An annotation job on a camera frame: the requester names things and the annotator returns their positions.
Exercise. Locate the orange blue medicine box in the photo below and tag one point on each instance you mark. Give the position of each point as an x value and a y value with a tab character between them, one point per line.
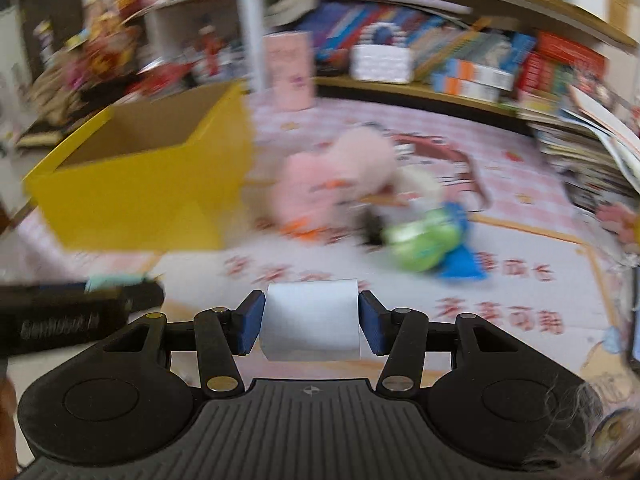
481	74
464	88

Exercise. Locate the stack of papers and books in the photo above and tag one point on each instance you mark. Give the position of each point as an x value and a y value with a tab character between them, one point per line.
592	150

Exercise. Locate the pink pen holder cup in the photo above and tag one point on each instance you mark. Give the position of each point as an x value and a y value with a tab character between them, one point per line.
290	63

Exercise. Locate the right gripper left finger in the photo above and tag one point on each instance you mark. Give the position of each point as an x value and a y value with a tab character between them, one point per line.
247	322

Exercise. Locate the blue packet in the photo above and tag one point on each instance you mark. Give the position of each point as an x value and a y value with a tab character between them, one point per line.
460	263

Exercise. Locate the orange blue medicine box upper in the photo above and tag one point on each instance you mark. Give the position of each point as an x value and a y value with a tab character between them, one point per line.
481	74

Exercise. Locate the pink plush pig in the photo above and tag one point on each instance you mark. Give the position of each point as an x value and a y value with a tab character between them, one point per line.
311	187

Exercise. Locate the yellow cardboard box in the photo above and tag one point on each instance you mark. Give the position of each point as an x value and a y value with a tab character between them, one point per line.
161	175

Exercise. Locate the white tissue packet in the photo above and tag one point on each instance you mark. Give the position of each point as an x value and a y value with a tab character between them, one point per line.
311	322

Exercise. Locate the wooden bookshelf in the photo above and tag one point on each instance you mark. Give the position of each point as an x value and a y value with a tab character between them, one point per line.
496	33

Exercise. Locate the red dictionary books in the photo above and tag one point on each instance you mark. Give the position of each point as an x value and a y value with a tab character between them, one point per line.
557	63

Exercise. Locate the white quilted pearl handbag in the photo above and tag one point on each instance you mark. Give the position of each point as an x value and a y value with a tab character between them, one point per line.
382	55

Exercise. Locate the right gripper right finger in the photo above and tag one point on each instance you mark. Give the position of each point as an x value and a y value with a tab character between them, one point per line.
375	322

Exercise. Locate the orange blue medicine box lower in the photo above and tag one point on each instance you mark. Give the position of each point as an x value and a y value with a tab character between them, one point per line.
464	88

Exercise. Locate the pink cartoon desk mat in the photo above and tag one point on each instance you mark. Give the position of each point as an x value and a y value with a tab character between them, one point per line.
549	282

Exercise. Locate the green snack packet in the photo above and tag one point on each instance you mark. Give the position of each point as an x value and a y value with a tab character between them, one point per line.
420	244

